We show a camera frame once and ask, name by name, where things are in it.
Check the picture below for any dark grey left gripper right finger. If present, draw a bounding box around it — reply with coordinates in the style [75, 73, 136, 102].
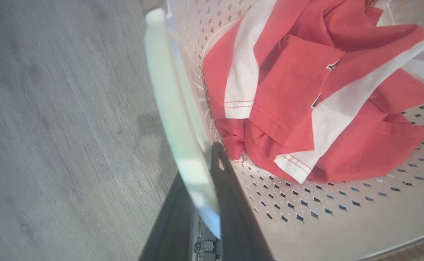
[210, 142, 275, 261]

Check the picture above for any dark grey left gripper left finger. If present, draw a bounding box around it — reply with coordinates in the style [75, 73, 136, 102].
[138, 172, 197, 261]

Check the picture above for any white perforated laundry basket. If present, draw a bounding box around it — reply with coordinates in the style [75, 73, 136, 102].
[144, 0, 424, 261]

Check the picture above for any red and white shirt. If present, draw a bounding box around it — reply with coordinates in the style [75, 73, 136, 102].
[202, 0, 424, 184]

